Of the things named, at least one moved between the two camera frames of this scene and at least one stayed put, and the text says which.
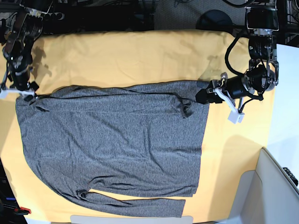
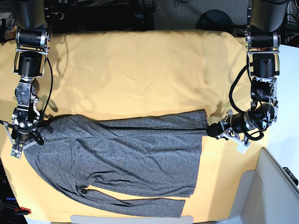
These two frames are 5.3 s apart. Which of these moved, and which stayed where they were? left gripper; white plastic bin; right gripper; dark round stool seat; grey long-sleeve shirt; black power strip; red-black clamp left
Moved: right gripper; left gripper; grey long-sleeve shirt
Stayed: red-black clamp left; black power strip; dark round stool seat; white plastic bin
